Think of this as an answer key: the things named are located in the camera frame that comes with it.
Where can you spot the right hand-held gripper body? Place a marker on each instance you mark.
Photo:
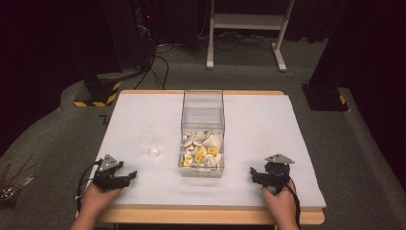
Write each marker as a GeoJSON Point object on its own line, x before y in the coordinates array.
{"type": "Point", "coordinates": [277, 172]}

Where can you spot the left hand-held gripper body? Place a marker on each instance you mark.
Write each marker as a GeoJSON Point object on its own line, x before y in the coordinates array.
{"type": "Point", "coordinates": [107, 174]}

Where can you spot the person's left hand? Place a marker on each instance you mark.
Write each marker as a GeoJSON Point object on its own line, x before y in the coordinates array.
{"type": "Point", "coordinates": [97, 199]}

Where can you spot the person's right hand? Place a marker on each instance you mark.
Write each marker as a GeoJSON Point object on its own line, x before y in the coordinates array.
{"type": "Point", "coordinates": [281, 204]}

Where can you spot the white table mat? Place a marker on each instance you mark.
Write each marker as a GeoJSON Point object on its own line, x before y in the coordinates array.
{"type": "Point", "coordinates": [255, 137]}

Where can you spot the clear plastic cup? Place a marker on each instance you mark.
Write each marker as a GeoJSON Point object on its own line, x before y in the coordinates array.
{"type": "Point", "coordinates": [149, 143]}

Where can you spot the pile of white yellow pieces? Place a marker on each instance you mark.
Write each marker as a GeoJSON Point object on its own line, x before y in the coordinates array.
{"type": "Point", "coordinates": [201, 150]}

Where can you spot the clear plastic box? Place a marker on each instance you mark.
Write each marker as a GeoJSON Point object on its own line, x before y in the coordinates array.
{"type": "Point", "coordinates": [202, 127]}

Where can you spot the wooden table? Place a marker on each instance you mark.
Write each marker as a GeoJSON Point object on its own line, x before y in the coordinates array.
{"type": "Point", "coordinates": [198, 215]}

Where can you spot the black yellow striped stand base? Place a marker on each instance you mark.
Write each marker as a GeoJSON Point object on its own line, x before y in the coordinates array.
{"type": "Point", "coordinates": [102, 89]}

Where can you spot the brown wooden sticks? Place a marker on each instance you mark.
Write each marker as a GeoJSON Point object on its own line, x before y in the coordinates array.
{"type": "Point", "coordinates": [16, 172]}

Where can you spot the metal utensils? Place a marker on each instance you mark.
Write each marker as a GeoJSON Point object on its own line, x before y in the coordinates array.
{"type": "Point", "coordinates": [14, 190]}

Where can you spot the white metal stand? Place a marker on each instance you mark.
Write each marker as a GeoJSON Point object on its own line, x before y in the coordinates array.
{"type": "Point", "coordinates": [247, 21]}

